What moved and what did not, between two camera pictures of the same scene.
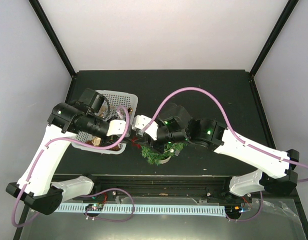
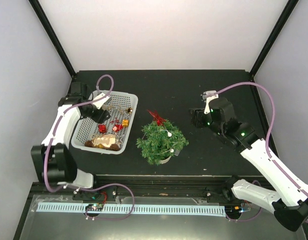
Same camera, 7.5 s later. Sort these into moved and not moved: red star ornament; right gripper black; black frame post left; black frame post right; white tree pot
Moved: red star ornament; right gripper black
Not moved: black frame post right; black frame post left; white tree pot
